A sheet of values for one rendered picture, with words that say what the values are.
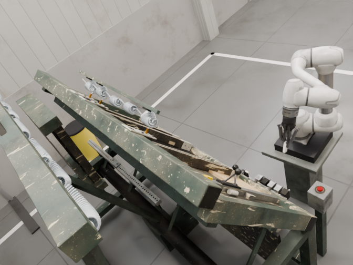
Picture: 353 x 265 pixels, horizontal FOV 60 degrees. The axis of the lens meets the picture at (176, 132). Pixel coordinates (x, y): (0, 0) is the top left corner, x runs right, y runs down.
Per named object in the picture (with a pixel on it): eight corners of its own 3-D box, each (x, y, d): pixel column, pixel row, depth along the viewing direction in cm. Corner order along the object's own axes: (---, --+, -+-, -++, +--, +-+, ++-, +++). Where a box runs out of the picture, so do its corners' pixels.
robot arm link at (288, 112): (295, 110, 167) (293, 120, 169) (302, 105, 173) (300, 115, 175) (279, 106, 173) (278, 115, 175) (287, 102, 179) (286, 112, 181)
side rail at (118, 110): (136, 125, 350) (139, 116, 349) (44, 91, 273) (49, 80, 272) (132, 123, 356) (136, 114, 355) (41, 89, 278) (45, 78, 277)
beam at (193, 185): (213, 210, 122) (223, 188, 122) (197, 208, 115) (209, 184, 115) (43, 83, 278) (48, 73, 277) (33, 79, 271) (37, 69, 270)
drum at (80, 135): (97, 142, 500) (80, 115, 463) (107, 150, 474) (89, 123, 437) (79, 155, 488) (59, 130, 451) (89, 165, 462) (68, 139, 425)
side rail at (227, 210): (303, 231, 201) (311, 216, 200) (205, 223, 123) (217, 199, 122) (296, 225, 205) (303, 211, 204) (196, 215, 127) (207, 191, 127)
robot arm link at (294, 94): (280, 108, 170) (305, 110, 165) (283, 80, 164) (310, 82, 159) (282, 102, 179) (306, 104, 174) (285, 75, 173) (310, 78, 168)
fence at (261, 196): (276, 203, 218) (278, 198, 218) (194, 185, 151) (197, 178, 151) (270, 200, 221) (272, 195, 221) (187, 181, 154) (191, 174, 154)
